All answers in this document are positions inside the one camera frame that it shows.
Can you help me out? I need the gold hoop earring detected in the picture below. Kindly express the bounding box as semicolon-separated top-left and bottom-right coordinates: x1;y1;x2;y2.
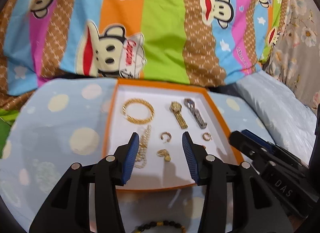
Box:
202;132;212;141
160;132;172;143

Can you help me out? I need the black bead bracelet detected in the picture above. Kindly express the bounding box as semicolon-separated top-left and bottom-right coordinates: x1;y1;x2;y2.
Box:
132;220;188;233

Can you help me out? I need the gold chain pendant charm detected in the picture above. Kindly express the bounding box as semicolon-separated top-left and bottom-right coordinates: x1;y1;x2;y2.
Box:
157;149;171;162

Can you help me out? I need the silver wristwatch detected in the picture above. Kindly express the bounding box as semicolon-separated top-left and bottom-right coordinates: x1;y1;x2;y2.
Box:
183;98;207;129

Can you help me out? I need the pearl bead bracelet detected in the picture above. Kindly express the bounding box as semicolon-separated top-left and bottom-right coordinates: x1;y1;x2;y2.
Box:
134;124;153;170

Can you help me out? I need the gold wristwatch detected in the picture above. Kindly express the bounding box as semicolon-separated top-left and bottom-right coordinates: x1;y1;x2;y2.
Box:
170;101;188;129

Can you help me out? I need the gold twisted bangle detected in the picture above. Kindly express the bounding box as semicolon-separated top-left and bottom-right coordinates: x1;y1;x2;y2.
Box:
122;98;155;124

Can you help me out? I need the orange jewelry box tray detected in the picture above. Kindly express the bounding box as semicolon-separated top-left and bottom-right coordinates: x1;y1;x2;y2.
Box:
102;79;244;192

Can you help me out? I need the pale blue pillow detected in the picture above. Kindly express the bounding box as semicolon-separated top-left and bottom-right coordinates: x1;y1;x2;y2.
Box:
233;71;317;163

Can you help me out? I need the grey floral bedsheet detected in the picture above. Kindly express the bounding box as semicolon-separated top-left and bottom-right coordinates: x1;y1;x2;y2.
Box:
265;0;319;113

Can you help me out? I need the green cushion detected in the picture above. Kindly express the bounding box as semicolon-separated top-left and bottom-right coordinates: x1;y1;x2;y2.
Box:
0;109;20;158

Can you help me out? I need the colourful monkey cartoon blanket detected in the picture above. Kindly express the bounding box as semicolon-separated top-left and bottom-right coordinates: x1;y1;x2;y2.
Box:
1;0;287;111

